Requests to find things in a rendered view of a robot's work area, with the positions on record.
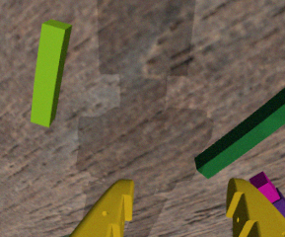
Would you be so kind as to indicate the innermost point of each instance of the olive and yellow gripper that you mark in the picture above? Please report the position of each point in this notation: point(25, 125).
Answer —
point(253, 214)

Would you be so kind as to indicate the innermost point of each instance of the magenta rod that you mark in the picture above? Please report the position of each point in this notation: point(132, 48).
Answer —
point(263, 184)

